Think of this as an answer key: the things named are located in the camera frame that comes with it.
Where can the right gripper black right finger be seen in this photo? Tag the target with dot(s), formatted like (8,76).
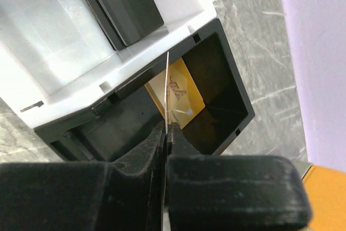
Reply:
(234,192)

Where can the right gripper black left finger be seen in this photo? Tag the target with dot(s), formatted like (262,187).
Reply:
(127,194)

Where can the orange gold credit card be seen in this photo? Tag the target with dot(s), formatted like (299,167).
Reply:
(166,144)

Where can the three-compartment black white tray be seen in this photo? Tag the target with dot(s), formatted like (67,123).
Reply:
(88,101)

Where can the gold card in tray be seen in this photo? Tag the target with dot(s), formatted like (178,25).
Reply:
(185,101)

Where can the black card in tray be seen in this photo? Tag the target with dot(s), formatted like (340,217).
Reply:
(125,22)

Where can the cream drum with orange face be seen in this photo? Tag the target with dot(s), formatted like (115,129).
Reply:
(326,191)

